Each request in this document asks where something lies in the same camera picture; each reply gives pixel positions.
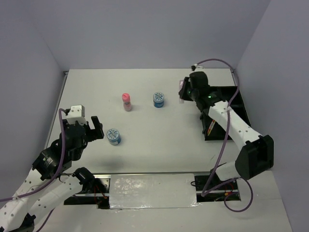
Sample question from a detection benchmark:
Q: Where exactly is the pink-capped marker tube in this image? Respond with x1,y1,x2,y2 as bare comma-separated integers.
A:
122,93,132,111

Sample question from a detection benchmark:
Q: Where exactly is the blue paint jar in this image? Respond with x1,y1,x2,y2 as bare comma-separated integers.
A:
153,92,165,108
106,129,121,145

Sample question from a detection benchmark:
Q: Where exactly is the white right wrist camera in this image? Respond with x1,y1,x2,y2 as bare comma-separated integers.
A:
191,63,206,72

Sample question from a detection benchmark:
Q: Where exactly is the silver tape-covered panel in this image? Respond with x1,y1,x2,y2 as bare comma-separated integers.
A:
109,174,198,209

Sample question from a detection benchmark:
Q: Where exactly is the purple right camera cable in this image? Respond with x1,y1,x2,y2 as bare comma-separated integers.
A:
197,58,254,213

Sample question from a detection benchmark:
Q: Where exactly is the purple camera cable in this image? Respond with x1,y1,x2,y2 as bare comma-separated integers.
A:
0,108,70,232
197,58,254,213

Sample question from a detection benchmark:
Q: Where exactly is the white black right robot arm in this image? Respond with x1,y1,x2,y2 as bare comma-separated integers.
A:
179,72,274,189

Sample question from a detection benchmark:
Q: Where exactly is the black four-compartment organizer tray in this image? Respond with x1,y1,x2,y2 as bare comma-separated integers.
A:
199,86,252,142

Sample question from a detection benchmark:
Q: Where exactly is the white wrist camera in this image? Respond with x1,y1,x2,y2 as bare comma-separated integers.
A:
191,63,206,72
65,105,86,125

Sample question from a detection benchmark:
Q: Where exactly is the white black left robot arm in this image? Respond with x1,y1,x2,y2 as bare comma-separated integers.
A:
0,116,107,232

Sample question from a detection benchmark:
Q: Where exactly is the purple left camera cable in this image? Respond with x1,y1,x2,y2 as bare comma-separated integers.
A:
0,108,70,232

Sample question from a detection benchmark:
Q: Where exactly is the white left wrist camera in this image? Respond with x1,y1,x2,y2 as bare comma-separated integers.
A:
65,105,86,125

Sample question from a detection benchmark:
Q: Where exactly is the purple highlighter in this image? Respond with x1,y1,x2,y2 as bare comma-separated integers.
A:
178,80,184,104

